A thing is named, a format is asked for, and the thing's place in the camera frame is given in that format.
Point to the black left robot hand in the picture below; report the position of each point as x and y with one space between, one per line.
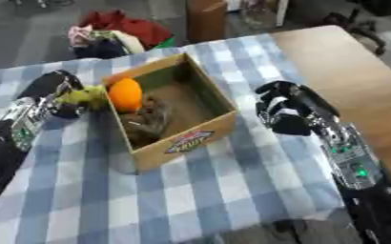
48 83

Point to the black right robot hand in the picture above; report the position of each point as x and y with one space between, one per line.
293 105

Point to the green soft toy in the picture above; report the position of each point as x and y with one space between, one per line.
85 97

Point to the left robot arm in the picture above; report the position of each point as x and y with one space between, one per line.
7 143

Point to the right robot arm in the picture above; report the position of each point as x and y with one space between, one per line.
366 178

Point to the tan cardboard box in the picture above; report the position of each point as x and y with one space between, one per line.
171 111

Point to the orange toy fruit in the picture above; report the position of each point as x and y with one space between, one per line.
125 94

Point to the pile of colourful bags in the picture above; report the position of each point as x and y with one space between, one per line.
118 33

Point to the brown soft toy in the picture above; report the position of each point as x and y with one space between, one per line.
146 122

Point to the black office chair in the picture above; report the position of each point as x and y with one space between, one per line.
360 22

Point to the brown cardboard carton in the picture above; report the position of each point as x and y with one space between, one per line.
206 19

